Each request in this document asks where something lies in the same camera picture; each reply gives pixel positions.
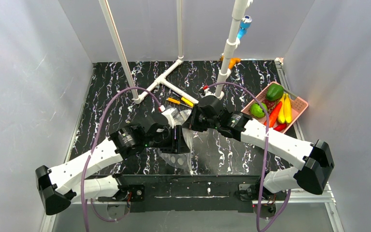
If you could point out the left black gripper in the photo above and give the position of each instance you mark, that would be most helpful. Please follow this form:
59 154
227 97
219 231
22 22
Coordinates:
179 139

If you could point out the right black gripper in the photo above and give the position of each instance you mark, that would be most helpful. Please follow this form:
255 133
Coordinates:
193 118

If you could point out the clear polka dot zip bag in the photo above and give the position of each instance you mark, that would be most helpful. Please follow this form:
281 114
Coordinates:
179 155

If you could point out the green toy watermelon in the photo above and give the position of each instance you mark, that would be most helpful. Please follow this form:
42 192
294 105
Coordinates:
258 110

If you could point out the orange toy carrot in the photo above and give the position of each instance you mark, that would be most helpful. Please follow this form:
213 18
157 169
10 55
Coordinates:
274 114

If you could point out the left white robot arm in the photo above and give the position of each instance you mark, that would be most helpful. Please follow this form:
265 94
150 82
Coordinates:
64 184

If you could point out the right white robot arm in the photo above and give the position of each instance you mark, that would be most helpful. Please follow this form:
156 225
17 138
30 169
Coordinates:
312 163

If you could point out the orange object at back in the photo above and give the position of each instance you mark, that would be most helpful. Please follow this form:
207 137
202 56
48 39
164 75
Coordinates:
232 62

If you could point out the red toy grapes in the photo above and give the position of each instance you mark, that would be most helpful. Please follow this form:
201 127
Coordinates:
270 105

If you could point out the green toy bell pepper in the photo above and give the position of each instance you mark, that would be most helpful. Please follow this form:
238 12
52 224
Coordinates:
274 92

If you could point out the yellow toy banana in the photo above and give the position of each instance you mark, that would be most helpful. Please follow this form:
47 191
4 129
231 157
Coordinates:
288 109
281 115

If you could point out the red toy chili pepper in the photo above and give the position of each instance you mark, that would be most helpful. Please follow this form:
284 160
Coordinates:
280 127

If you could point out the pink plastic basket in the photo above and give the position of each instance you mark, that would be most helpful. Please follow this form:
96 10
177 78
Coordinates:
256 125

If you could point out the blue hanging bottle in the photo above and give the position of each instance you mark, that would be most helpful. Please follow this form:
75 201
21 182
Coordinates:
244 26

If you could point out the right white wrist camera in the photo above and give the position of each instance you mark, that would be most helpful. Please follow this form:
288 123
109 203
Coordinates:
204 91

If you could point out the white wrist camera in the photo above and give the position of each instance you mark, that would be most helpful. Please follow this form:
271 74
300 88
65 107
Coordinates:
168 116
204 91

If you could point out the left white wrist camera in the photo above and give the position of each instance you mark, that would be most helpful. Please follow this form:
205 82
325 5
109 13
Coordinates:
168 116

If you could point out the yellow handled screwdriver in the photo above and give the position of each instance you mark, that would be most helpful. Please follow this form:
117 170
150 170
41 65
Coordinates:
184 100

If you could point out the orange handled screwdriver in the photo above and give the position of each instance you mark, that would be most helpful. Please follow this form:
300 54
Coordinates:
176 102

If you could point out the white pvc pipe frame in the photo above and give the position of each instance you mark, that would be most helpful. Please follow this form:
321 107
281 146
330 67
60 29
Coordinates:
232 42

